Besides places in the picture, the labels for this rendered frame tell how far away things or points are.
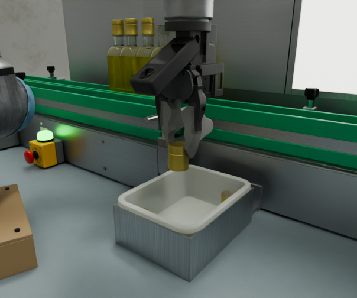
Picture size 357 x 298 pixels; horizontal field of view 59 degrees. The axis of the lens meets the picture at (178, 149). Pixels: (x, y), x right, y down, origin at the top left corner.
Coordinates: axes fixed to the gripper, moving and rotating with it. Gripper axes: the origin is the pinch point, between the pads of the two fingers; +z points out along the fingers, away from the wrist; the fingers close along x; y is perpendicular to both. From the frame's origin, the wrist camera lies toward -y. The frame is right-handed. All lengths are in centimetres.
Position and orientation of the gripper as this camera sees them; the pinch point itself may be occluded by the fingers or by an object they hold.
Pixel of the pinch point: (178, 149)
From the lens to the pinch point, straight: 53.6
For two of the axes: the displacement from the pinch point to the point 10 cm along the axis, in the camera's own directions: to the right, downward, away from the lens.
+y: 6.8, -2.4, 6.9
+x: -7.3, -2.2, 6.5
